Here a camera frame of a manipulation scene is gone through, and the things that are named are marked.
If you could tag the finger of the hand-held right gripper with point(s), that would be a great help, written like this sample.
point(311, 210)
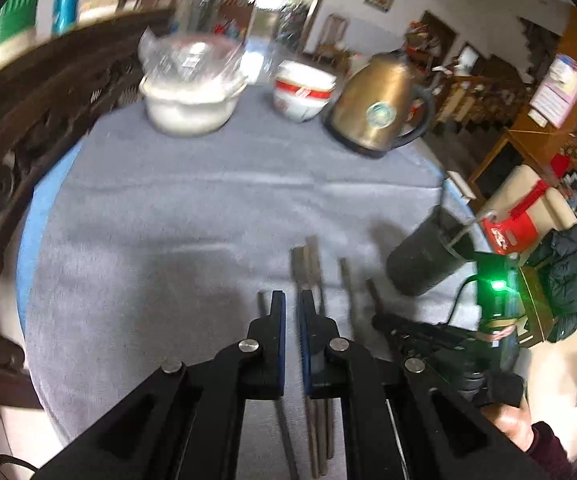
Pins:
point(418, 332)

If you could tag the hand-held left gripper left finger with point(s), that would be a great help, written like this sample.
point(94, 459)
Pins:
point(282, 340)

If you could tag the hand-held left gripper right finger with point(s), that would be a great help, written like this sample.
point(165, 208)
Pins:
point(304, 355)

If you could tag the dark wooden chopstick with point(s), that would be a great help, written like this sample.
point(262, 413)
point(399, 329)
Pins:
point(313, 265)
point(347, 285)
point(374, 294)
point(299, 270)

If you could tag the dark grey chopstick cup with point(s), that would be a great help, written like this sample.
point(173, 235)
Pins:
point(418, 260)

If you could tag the person's right forearm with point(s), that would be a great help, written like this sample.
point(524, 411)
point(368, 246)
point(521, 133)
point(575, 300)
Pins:
point(548, 452)

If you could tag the person's right hand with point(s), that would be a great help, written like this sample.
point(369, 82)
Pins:
point(511, 425)

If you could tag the dark jacket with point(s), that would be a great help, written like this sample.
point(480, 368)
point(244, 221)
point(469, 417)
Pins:
point(568, 275)

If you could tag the red and white carton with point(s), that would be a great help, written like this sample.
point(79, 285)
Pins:
point(518, 225)

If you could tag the grey table cloth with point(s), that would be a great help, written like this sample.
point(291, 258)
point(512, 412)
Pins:
point(193, 220)

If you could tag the wooden staircase railing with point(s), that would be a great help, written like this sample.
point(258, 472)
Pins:
point(488, 100)

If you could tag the golden electric kettle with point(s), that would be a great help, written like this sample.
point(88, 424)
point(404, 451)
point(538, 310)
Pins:
point(373, 105)

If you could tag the white bowl with red pattern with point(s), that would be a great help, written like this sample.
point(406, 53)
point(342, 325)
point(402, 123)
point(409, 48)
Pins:
point(298, 107)
point(308, 71)

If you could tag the large white bowl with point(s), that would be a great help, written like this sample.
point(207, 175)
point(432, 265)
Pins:
point(188, 107)

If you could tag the light blue tablecloth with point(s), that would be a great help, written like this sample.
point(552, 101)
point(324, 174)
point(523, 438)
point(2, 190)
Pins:
point(28, 240)

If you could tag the clear plastic bag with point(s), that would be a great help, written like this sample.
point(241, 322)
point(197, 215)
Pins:
point(188, 55)

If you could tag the wooden chair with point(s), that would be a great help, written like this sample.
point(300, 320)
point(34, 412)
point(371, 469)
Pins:
point(332, 35)

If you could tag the wall calendar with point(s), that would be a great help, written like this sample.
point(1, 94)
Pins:
point(558, 90)

